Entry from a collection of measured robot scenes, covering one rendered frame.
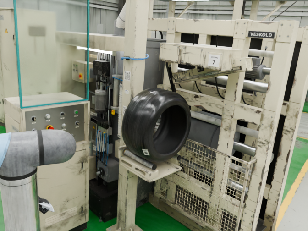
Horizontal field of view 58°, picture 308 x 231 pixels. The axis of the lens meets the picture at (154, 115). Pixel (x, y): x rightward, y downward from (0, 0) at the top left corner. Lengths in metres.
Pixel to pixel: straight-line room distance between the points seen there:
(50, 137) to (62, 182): 1.61
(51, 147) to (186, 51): 1.46
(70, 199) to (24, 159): 1.75
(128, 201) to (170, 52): 1.36
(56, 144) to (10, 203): 0.23
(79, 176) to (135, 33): 1.32
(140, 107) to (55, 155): 1.11
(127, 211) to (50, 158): 1.82
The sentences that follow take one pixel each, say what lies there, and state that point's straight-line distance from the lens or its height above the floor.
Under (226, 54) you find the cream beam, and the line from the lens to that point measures 2.01.
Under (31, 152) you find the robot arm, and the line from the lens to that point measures 0.94.
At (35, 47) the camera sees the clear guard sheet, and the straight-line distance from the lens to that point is 2.17.
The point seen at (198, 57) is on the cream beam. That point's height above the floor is 1.70.
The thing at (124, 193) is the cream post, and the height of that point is 0.47.
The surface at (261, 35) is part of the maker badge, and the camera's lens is 2.20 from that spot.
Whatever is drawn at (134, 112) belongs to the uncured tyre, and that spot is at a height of 1.30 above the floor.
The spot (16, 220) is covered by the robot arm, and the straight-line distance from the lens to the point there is 1.06.
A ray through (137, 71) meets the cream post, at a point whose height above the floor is 1.55.
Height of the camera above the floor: 1.85
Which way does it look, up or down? 16 degrees down
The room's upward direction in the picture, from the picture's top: 4 degrees clockwise
